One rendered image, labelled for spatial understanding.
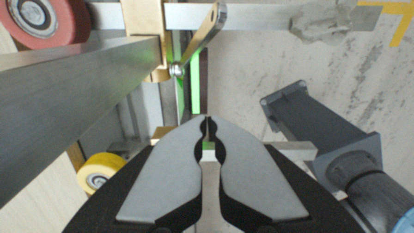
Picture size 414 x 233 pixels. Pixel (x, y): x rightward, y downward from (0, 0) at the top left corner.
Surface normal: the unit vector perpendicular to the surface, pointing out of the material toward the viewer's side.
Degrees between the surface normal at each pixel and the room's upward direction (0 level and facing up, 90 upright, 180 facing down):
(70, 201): 0
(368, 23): 0
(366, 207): 85
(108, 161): 90
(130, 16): 0
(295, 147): 90
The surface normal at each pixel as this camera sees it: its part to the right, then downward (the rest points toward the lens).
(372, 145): 0.02, 0.47
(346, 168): -0.73, -0.35
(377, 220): -0.53, -0.32
